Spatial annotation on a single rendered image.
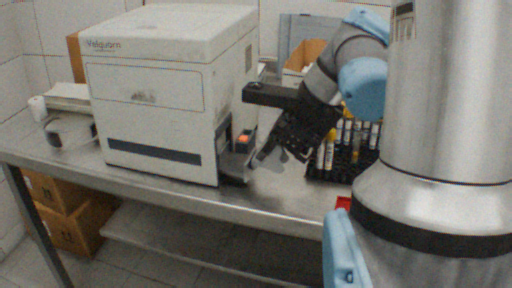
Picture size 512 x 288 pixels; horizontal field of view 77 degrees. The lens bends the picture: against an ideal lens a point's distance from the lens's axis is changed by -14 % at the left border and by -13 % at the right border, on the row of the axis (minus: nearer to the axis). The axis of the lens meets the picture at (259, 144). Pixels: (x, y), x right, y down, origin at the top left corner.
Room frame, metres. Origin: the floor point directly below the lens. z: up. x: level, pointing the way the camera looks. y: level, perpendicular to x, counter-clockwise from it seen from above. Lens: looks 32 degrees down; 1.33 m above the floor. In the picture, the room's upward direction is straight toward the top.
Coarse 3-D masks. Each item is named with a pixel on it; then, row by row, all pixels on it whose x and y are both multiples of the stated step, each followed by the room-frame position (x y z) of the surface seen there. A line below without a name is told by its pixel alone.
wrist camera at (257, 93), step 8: (248, 88) 0.58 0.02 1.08; (256, 88) 0.58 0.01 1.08; (264, 88) 0.59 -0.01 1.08; (272, 88) 0.59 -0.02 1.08; (280, 88) 0.59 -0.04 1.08; (288, 88) 0.59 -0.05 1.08; (248, 96) 0.57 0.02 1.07; (256, 96) 0.57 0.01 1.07; (264, 96) 0.57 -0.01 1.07; (272, 96) 0.56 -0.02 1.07; (280, 96) 0.56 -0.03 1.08; (288, 96) 0.56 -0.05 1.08; (296, 96) 0.56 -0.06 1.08; (256, 104) 0.57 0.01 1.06; (264, 104) 0.57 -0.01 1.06; (272, 104) 0.56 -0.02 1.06; (280, 104) 0.56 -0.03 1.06; (288, 104) 0.55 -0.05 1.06; (296, 104) 0.55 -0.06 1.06
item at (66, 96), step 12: (60, 84) 1.03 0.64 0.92; (72, 84) 1.02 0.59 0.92; (84, 84) 1.01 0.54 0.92; (48, 96) 0.95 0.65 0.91; (60, 96) 0.93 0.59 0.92; (72, 96) 0.94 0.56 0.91; (84, 96) 0.94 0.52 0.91; (60, 108) 0.93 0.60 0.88; (72, 108) 0.91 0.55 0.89; (84, 108) 0.90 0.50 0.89
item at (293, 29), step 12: (288, 24) 1.16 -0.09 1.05; (300, 24) 1.15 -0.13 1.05; (312, 24) 1.14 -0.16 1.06; (324, 24) 1.13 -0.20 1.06; (336, 24) 1.12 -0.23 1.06; (288, 36) 1.15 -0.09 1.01; (300, 36) 1.14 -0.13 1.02; (312, 36) 1.13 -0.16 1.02; (324, 36) 1.12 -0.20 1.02; (288, 48) 1.14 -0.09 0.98; (276, 72) 1.14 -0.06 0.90
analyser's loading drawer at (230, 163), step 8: (224, 144) 0.62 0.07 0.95; (224, 152) 0.61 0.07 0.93; (232, 152) 0.64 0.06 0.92; (256, 152) 0.62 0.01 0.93; (224, 160) 0.60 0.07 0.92; (232, 160) 0.61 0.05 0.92; (240, 160) 0.61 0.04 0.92; (248, 160) 0.58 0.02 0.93; (224, 168) 0.58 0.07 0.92; (232, 168) 0.58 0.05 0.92; (240, 168) 0.58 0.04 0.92; (248, 168) 0.57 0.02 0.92; (240, 176) 0.57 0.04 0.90; (248, 176) 0.57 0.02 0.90
